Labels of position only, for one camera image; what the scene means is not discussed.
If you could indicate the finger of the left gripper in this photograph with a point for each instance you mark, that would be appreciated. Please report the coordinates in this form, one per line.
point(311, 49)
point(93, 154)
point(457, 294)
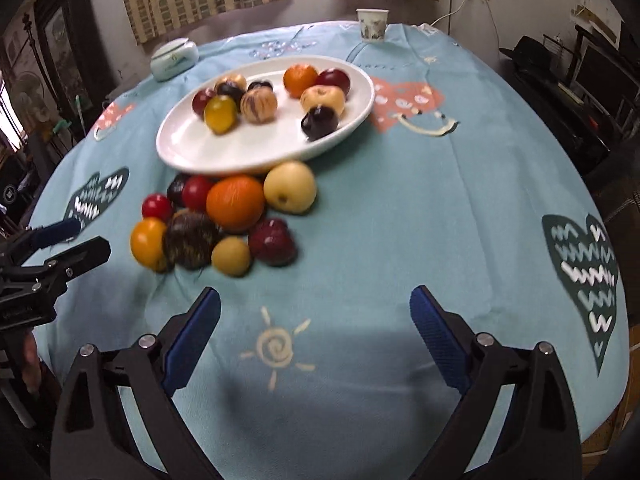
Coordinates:
point(18, 248)
point(74, 261)

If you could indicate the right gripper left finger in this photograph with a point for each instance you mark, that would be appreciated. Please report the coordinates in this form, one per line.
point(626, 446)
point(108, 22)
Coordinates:
point(92, 438)

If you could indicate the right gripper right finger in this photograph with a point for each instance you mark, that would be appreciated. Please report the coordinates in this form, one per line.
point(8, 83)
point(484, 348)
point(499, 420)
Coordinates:
point(539, 438)

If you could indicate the orange-yellow tomato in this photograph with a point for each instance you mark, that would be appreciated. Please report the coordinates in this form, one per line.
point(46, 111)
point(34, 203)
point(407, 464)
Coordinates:
point(146, 244)

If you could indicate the red cherry tomato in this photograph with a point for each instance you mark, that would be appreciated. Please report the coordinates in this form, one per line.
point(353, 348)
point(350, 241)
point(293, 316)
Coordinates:
point(157, 206)

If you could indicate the dark brown passion fruit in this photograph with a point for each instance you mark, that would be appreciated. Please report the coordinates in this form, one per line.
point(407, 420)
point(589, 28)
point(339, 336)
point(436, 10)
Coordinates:
point(189, 240)

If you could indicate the small tan longan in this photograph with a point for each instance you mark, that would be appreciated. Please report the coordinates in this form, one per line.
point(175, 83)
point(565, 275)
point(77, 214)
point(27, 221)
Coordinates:
point(232, 257)

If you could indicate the large orange mandarin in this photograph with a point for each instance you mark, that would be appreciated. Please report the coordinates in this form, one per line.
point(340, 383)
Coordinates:
point(236, 204)

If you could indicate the yellow-green tomato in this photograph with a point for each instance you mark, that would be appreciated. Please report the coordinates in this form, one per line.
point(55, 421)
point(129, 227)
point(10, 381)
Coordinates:
point(220, 114)

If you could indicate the pale yellow pear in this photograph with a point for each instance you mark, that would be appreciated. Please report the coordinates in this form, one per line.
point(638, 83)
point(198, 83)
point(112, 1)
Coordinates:
point(290, 187)

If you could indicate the striped pepino melon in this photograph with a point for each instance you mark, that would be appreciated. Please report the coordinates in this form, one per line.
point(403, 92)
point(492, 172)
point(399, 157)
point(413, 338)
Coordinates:
point(259, 106)
point(235, 78)

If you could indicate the small orange mandarin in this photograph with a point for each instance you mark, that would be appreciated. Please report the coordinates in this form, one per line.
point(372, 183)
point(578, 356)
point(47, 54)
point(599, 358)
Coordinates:
point(299, 77)

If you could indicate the tan apple-shaped fruit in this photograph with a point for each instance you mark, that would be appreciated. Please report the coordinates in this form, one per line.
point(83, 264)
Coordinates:
point(322, 95)

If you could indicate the red plum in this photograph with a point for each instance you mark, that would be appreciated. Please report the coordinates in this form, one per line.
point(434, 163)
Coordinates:
point(336, 78)

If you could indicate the dark red-brown tomato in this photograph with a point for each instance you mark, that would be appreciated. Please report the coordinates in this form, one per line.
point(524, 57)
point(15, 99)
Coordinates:
point(201, 99)

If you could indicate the dark plum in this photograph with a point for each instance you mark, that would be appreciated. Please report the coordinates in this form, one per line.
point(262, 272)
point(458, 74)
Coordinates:
point(319, 121)

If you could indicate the person left hand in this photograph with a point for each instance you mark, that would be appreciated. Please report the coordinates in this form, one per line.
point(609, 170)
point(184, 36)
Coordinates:
point(31, 369)

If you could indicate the standing fan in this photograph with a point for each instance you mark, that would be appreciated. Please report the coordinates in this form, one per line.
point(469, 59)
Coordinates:
point(28, 101)

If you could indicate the white oval plate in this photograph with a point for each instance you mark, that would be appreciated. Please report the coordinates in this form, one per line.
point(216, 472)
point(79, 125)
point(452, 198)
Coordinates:
point(185, 143)

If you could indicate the celadon lidded jar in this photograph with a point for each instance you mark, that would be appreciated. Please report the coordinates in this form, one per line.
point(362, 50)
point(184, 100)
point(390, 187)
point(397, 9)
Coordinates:
point(173, 58)

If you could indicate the blue patterned tablecloth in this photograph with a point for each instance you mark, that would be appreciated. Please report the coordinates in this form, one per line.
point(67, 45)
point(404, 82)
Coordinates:
point(316, 371)

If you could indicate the computer monitor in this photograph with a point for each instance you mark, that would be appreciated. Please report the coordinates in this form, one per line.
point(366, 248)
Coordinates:
point(607, 84)

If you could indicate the printed paper cup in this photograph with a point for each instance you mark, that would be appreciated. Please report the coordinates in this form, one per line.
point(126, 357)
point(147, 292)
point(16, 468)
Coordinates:
point(372, 24)

